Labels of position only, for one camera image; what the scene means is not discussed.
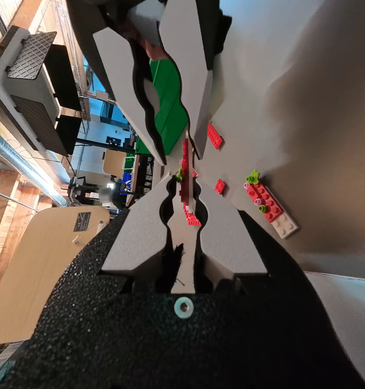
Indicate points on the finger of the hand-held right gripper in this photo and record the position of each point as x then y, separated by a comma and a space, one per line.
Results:
188, 45
118, 76

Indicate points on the blue storage bin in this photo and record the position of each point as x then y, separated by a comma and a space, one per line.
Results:
127, 177

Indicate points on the person's right hand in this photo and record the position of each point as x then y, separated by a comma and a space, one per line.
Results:
155, 52

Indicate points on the wooden folding tabletop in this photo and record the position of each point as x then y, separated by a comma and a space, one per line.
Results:
33, 273

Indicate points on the red white lego strip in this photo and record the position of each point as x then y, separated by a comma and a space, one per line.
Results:
266, 200

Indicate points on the green lego baseplate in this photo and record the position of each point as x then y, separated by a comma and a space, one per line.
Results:
170, 115

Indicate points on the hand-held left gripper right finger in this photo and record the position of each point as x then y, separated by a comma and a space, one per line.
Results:
231, 243

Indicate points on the silver spiral duct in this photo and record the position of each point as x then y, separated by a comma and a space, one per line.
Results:
24, 161

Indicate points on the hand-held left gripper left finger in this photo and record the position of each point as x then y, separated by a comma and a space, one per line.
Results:
133, 237

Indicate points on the small wooden tabletop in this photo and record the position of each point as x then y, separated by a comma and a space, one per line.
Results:
114, 162

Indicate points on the red flat lego plate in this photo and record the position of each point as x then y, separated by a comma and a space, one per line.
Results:
215, 135

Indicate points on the small red lego brick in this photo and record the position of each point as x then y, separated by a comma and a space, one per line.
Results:
219, 186

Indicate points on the grey ceiling air unit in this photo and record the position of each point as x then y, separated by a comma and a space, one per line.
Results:
24, 91

